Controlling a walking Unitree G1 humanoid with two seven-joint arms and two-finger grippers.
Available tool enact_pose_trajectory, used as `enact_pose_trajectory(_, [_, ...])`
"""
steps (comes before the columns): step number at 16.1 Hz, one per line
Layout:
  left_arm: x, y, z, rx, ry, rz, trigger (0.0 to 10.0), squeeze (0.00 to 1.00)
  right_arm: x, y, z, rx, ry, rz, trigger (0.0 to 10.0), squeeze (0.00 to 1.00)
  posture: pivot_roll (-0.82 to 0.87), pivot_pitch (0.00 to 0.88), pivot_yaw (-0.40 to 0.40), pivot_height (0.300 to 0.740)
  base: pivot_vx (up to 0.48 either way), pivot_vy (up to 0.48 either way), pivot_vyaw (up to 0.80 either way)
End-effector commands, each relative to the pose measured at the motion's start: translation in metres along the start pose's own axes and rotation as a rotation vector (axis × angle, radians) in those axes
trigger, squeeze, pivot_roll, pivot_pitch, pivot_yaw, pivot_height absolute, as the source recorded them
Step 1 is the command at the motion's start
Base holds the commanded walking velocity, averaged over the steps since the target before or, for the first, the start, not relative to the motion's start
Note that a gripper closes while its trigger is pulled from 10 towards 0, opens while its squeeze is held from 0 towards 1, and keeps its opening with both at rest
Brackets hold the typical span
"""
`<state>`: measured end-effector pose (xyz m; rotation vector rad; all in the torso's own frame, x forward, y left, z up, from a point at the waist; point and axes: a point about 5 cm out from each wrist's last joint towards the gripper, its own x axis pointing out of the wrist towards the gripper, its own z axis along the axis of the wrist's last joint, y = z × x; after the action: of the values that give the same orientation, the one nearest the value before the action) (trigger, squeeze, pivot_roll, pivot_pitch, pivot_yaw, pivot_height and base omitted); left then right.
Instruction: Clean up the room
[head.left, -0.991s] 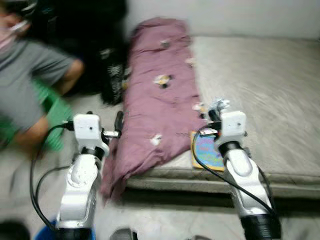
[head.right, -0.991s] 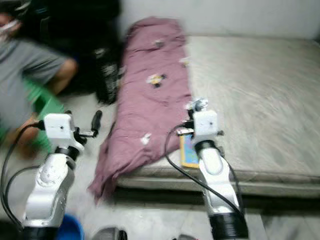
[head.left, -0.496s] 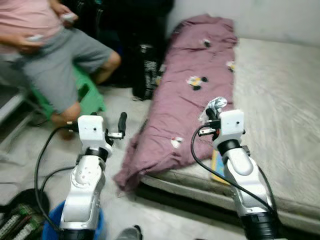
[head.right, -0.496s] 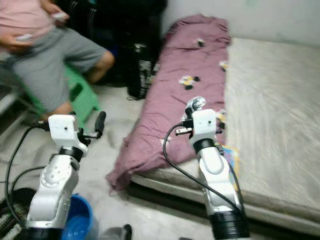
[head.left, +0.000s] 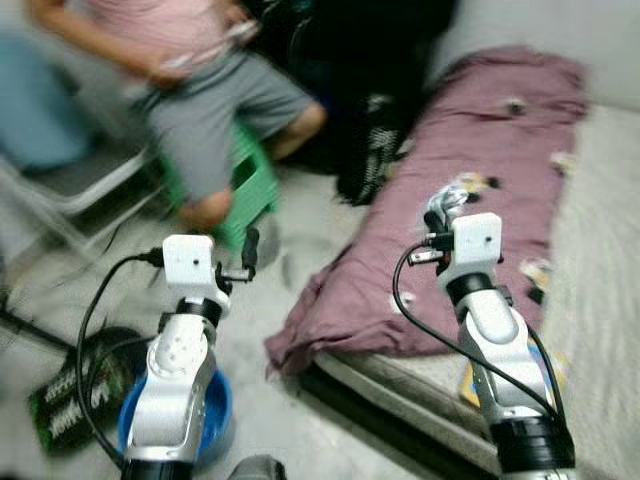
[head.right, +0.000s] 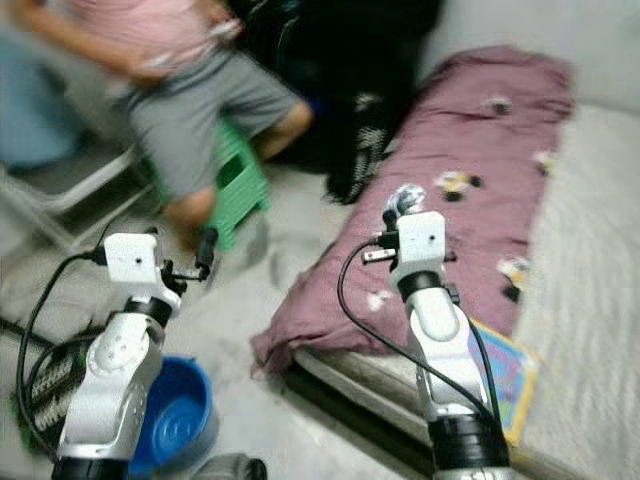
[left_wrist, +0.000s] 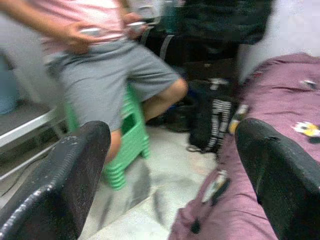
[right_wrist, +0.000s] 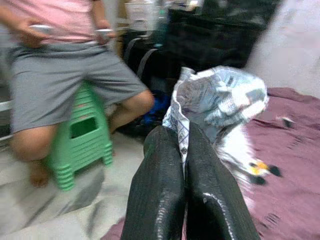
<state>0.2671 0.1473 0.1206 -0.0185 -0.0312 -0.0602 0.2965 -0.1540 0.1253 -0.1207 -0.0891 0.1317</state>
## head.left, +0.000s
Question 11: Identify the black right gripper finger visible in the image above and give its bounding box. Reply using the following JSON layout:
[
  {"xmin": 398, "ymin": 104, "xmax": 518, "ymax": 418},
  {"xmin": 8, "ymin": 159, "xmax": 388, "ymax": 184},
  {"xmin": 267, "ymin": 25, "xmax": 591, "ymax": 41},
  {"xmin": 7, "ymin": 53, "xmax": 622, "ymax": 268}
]
[{"xmin": 426, "ymin": 180, "xmax": 469, "ymax": 235}]

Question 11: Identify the blue yellow children's book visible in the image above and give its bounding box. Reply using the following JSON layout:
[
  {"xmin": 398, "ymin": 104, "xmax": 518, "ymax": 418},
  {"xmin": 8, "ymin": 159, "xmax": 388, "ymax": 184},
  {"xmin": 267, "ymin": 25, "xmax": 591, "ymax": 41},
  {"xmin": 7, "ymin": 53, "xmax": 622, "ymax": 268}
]
[{"xmin": 458, "ymin": 345, "xmax": 566, "ymax": 411}]

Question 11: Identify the green plastic stool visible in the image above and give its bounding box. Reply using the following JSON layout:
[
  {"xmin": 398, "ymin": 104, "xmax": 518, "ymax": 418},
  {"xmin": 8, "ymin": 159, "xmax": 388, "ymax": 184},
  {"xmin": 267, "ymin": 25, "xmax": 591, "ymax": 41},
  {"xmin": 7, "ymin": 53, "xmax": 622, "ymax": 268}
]
[{"xmin": 160, "ymin": 120, "xmax": 281, "ymax": 251}]

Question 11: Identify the purple cartoon print blanket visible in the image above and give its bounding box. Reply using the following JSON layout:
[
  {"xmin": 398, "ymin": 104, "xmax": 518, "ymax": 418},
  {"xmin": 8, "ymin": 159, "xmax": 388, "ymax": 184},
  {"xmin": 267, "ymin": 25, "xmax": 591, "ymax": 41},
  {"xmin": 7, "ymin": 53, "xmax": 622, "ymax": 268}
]
[{"xmin": 265, "ymin": 45, "xmax": 591, "ymax": 376}]

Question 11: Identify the blue plastic basin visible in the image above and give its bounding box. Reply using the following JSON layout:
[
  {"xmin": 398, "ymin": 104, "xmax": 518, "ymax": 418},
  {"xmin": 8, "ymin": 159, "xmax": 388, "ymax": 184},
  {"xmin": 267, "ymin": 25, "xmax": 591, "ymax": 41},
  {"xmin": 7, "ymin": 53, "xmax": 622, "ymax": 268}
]
[{"xmin": 118, "ymin": 365, "xmax": 236, "ymax": 471}]

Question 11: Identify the person in pink shirt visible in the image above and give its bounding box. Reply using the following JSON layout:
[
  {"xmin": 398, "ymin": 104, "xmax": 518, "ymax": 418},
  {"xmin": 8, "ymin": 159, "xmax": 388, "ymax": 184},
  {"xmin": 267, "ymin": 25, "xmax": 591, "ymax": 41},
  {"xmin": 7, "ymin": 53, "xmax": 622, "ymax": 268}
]
[{"xmin": 25, "ymin": 0, "xmax": 331, "ymax": 236}]

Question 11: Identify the grey metal folding chair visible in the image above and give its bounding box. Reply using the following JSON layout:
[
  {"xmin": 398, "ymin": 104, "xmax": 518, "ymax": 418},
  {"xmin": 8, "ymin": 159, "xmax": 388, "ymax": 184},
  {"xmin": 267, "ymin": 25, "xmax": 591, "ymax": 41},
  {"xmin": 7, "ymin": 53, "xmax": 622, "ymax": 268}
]
[{"xmin": 0, "ymin": 140, "xmax": 171, "ymax": 266}]

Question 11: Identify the dark bed base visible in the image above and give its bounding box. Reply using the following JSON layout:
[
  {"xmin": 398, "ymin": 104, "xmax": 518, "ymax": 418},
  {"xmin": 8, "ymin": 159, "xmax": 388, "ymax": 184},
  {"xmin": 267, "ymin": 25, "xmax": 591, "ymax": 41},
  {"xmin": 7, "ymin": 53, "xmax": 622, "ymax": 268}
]
[{"xmin": 300, "ymin": 360, "xmax": 501, "ymax": 480}]

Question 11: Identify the black garment with white print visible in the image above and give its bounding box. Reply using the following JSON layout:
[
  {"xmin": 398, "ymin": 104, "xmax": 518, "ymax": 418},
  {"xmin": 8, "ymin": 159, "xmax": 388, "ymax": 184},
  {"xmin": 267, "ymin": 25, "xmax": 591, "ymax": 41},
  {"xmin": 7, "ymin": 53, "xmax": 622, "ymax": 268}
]
[{"xmin": 245, "ymin": 0, "xmax": 461, "ymax": 206}]

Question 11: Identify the grey robot leg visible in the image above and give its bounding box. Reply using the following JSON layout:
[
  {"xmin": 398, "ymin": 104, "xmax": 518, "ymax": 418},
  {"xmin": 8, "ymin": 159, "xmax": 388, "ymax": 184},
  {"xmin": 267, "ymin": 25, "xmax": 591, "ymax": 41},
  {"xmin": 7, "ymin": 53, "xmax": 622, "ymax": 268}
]
[{"xmin": 228, "ymin": 455, "xmax": 288, "ymax": 480}]

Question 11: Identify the black green printed bag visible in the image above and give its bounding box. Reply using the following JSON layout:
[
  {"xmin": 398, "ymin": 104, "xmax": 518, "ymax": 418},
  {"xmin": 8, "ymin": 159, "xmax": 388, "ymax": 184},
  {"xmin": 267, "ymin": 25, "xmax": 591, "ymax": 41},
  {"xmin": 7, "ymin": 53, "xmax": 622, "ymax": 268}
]
[{"xmin": 28, "ymin": 325, "xmax": 146, "ymax": 456}]

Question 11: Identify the blue cloth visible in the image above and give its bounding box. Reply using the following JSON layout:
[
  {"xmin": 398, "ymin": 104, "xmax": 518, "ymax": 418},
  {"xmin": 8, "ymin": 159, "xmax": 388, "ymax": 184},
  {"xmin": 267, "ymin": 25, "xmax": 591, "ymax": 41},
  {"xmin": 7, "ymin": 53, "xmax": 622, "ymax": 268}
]
[{"xmin": 0, "ymin": 30, "xmax": 96, "ymax": 171}]

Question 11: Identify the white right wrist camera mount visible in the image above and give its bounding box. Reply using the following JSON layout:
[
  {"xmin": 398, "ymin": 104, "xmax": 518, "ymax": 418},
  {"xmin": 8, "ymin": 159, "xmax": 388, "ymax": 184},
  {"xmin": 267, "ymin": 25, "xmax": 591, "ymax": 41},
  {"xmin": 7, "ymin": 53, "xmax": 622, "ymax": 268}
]
[{"xmin": 440, "ymin": 212, "xmax": 504, "ymax": 291}]

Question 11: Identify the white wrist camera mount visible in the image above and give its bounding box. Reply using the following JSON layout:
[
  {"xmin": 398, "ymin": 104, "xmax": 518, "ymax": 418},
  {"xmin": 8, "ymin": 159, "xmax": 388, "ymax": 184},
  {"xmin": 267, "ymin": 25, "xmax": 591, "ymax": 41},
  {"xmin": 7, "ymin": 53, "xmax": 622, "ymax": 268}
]
[
  {"xmin": 162, "ymin": 235, "xmax": 231, "ymax": 309},
  {"xmin": 440, "ymin": 212, "xmax": 504, "ymax": 291}
]

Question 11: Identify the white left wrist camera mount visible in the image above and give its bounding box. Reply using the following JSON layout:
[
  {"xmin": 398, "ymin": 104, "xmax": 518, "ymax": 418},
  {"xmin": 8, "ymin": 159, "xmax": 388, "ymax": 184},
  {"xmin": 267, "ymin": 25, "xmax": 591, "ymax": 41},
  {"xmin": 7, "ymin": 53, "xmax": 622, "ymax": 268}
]
[{"xmin": 162, "ymin": 235, "xmax": 231, "ymax": 309}]

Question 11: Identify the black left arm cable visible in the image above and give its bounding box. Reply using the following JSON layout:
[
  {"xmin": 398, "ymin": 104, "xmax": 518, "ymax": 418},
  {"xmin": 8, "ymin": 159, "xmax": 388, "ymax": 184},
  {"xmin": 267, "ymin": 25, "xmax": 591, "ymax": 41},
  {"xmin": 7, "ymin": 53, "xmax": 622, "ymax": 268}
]
[{"xmin": 75, "ymin": 252, "xmax": 166, "ymax": 471}]

